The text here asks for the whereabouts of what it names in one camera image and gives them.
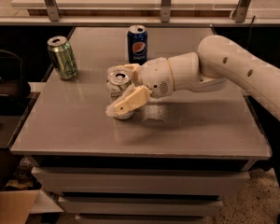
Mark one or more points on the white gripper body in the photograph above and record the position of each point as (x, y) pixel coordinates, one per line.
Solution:
(154, 76)

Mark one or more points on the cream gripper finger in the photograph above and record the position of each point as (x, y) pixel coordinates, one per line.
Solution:
(130, 100)
(122, 73)

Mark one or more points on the white 7up can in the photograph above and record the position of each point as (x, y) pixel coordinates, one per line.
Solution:
(118, 82)

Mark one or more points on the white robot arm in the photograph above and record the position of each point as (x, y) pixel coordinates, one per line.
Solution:
(216, 61)

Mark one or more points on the blue Pepsi can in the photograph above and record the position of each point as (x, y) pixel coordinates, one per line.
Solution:
(137, 44)

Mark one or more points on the green soda can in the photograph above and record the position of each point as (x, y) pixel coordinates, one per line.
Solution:
(62, 57)

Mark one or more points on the grey drawer cabinet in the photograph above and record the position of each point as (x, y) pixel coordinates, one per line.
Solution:
(172, 162)

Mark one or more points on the black chair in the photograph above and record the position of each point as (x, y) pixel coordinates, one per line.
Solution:
(14, 88)

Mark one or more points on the cardboard box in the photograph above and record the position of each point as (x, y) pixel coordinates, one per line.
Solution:
(16, 200)

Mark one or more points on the metal bracket middle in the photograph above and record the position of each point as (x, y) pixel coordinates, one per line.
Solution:
(165, 10)

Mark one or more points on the metal bracket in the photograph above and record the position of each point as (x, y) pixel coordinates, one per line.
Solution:
(52, 10)
(240, 12)
(165, 10)

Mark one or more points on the metal bracket right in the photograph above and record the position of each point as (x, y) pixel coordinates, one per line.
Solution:
(240, 12)

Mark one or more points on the metal bracket left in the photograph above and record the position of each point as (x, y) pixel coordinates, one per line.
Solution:
(52, 10)

